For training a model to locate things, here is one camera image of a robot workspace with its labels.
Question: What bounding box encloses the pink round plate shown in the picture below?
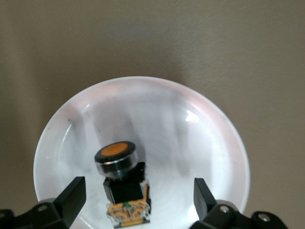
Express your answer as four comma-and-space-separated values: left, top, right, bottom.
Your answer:
32, 75, 251, 229

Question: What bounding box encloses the orange push-button switch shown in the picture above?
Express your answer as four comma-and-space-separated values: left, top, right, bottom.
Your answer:
94, 141, 152, 227

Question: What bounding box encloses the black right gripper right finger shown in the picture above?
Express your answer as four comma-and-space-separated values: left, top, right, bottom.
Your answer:
190, 177, 286, 229

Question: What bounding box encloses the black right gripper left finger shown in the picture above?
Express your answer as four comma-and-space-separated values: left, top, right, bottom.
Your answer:
0, 176, 87, 229

